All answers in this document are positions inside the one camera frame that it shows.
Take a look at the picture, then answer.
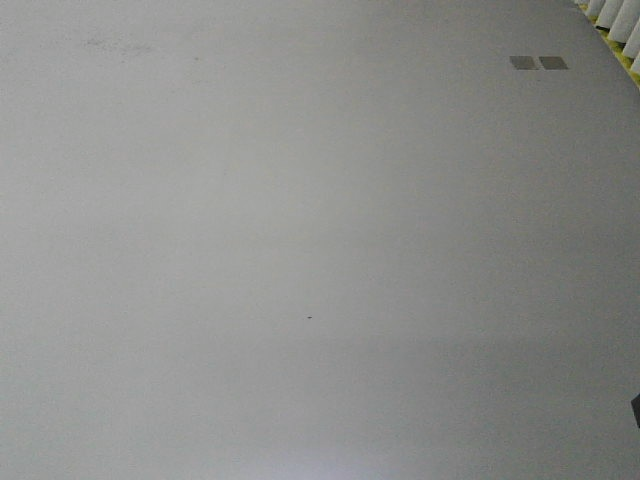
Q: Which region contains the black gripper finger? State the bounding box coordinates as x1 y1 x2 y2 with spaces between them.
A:
630 395 640 428

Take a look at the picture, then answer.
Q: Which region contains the white slatted fence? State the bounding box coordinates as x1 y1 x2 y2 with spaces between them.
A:
576 0 639 76

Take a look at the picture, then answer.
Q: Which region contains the grey floor tape patch right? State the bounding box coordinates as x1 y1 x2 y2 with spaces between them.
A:
538 56 568 70

